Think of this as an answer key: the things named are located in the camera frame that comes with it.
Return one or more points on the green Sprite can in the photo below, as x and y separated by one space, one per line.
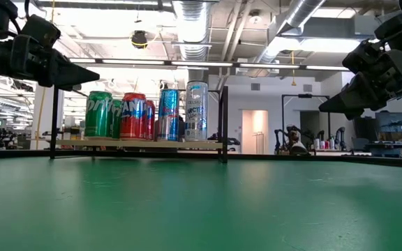
117 120
98 115

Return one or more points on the blue silver Red Bull can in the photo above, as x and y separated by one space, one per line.
168 115

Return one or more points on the white Celsius Arctic can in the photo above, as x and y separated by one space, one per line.
197 111

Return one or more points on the dark monitor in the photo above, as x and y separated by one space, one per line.
393 123

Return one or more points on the person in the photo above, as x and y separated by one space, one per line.
296 141

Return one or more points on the overhead light bar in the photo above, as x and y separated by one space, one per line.
222 64

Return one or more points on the green table mat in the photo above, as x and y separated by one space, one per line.
204 209

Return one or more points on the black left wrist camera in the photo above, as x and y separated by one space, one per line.
40 31

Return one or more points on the black metal frame stand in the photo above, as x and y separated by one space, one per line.
305 95

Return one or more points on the wooden shelf with black frame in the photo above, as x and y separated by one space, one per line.
82 143

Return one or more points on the black overhead camera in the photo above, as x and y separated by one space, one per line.
139 39

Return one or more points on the silver ventilation duct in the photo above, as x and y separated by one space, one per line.
194 35
298 14

